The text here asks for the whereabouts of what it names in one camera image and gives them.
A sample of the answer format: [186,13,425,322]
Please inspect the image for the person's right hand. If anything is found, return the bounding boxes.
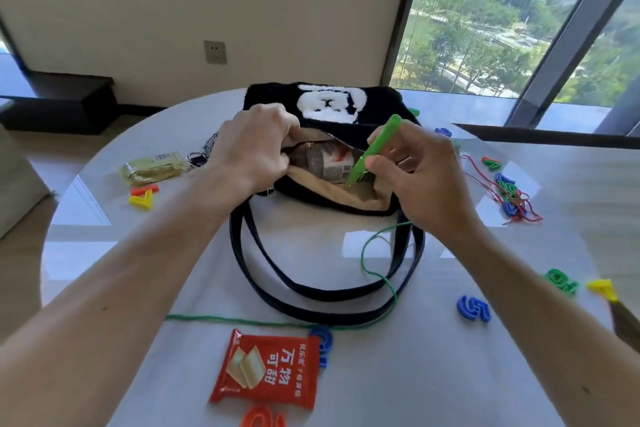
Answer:
[363,119,484,243]

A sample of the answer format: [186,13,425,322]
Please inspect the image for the person's left hand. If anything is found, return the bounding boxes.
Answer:
[209,103,302,197]

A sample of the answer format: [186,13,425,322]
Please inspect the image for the green plastic lacing needle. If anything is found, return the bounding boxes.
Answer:
[346,114,404,187]

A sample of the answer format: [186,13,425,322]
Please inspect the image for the black fuzzy bag white print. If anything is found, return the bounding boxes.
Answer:
[229,82,427,327]

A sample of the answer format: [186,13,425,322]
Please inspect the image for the person's left forearm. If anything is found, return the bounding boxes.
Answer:
[0,166,253,427]

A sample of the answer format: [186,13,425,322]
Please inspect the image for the person's right forearm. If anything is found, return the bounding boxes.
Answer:
[440,221,640,427]

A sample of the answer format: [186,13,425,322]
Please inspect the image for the clear plastic bottle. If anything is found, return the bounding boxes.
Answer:
[287,141,368,185]

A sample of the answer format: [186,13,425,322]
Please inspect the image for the yellow-green snack packet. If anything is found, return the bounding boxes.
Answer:
[119,152,189,186]

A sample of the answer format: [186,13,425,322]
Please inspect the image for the yellow plastic number piece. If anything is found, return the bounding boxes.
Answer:
[128,190,155,211]
[586,279,620,304]

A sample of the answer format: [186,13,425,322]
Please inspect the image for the blue plastic number five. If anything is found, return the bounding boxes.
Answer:
[456,295,492,324]

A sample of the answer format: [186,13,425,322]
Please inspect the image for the black low ledge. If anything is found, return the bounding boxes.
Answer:
[0,70,119,136]

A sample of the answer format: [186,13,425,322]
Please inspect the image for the red snack packet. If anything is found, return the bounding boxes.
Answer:
[209,329,321,410]

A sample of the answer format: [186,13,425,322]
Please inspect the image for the metal chain with keyring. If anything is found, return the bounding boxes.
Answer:
[186,131,221,168]

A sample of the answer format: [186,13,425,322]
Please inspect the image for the beige wall socket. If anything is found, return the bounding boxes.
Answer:
[203,40,228,65]

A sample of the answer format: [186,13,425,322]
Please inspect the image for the green string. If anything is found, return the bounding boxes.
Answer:
[165,222,414,332]

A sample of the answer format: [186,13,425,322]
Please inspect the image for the red string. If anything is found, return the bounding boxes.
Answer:
[459,154,544,226]

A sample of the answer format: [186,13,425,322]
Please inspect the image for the dark window frame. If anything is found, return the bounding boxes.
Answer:
[380,0,640,150]

